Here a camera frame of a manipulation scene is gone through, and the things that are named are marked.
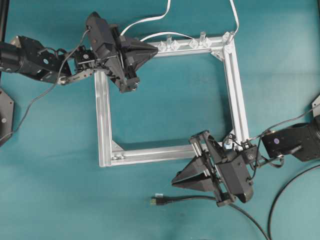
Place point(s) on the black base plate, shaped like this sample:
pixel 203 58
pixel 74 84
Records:
pixel 6 116
pixel 316 106

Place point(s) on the clear peg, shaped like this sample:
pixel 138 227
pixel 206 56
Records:
pixel 202 39
pixel 169 42

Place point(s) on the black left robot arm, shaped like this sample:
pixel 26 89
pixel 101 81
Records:
pixel 28 57

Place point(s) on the small clear tape piece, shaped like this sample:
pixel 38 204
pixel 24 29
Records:
pixel 159 195

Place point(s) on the clear peg middle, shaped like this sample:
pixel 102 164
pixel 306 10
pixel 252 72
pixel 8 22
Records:
pixel 169 42

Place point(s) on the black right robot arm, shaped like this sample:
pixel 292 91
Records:
pixel 301 140

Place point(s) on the black vertical frame post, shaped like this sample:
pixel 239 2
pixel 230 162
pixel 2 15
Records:
pixel 4 10

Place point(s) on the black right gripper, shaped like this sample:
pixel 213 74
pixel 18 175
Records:
pixel 216 170

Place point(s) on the clear peg right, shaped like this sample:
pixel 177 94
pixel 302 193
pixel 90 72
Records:
pixel 202 39

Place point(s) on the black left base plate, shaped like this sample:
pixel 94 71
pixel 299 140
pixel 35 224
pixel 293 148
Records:
pixel 6 116

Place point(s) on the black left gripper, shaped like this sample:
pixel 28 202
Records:
pixel 108 56

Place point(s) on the black string loop clip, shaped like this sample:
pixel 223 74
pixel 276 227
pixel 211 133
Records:
pixel 229 142

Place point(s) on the silver aluminium extrusion frame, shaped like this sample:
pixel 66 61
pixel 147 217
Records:
pixel 223 48

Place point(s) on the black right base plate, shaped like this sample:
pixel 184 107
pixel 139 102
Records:
pixel 316 106

